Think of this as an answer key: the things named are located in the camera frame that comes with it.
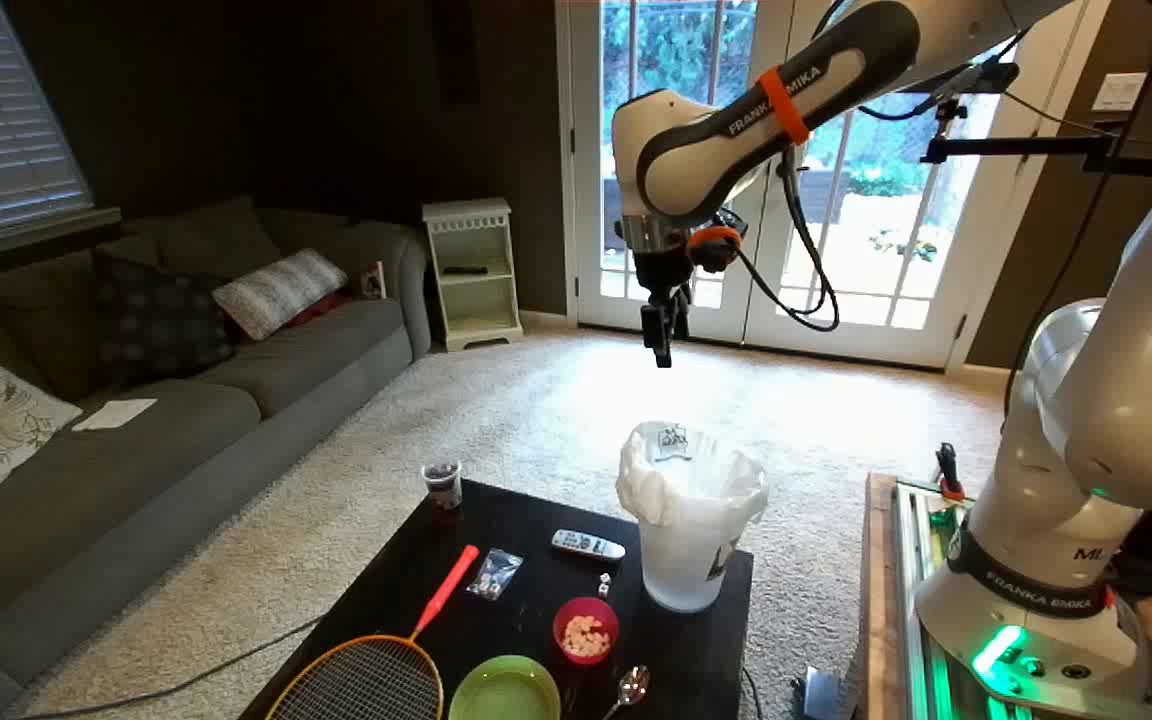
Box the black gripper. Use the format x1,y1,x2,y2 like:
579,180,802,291
632,246,702,373

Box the white shelf side table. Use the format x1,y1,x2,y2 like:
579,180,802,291
421,195,529,354

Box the silver grey remote control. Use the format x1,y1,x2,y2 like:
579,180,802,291
548,525,632,566

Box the translucent white waste bin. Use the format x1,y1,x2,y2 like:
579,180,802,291
629,496,749,615

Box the small clear plastic bag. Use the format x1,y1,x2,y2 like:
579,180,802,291
464,543,529,609

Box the red bowl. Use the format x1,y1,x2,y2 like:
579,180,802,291
548,591,623,673

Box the small red black clamp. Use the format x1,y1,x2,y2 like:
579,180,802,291
933,442,968,506

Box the black coffee table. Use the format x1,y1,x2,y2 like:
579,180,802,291
236,478,757,720

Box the silver metal spoon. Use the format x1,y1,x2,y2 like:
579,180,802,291
594,659,655,720

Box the robot mounting platform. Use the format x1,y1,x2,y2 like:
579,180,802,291
858,474,1152,720

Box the striped white grey pillow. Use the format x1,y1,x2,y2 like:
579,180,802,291
213,246,353,346

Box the blue grey floor item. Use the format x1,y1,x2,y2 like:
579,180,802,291
792,659,855,720

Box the grey fabric sofa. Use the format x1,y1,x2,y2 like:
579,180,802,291
0,195,434,720

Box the dark patterned pillow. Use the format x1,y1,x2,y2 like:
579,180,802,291
91,251,236,391

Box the white paper sheet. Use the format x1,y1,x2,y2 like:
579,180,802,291
66,398,161,438

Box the window blinds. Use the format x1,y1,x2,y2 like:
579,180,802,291
0,0,105,255

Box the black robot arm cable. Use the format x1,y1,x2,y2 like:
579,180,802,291
718,133,848,337

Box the orange strap on arm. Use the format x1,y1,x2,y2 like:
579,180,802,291
750,69,814,149

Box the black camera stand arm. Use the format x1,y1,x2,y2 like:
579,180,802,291
914,56,1152,183

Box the orange racket with red handle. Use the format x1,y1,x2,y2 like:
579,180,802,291
262,541,487,720

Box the white light switch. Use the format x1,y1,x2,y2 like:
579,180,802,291
1092,69,1152,115

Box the black cable on floor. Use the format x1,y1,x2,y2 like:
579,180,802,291
21,611,338,720

